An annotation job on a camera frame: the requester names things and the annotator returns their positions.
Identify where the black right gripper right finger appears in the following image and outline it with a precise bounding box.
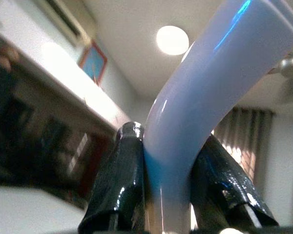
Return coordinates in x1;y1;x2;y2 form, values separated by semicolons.
189;133;279;232

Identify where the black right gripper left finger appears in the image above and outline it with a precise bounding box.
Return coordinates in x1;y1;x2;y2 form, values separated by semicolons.
77;121;147;234

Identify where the light blue plastic broom handle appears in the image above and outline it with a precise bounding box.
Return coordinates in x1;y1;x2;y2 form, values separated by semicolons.
143;0;293;232

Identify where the grey pleated window curtain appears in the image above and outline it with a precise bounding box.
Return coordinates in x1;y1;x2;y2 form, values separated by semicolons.
213;107;275;181

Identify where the dark wooden shelf unit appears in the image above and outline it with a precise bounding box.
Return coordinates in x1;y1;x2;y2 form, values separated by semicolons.
0;31;118;210

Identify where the red framed blue picture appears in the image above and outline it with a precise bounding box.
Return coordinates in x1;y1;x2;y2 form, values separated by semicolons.
78;40;108;86

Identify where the silver ceiling fan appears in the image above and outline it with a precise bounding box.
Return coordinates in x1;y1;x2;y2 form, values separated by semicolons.
271;43;293;78

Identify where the round white ceiling light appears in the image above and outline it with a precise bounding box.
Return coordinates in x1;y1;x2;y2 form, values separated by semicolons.
156;25;190;56

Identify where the white wall air conditioner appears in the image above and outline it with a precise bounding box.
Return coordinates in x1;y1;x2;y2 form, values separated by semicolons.
31;0;92;48

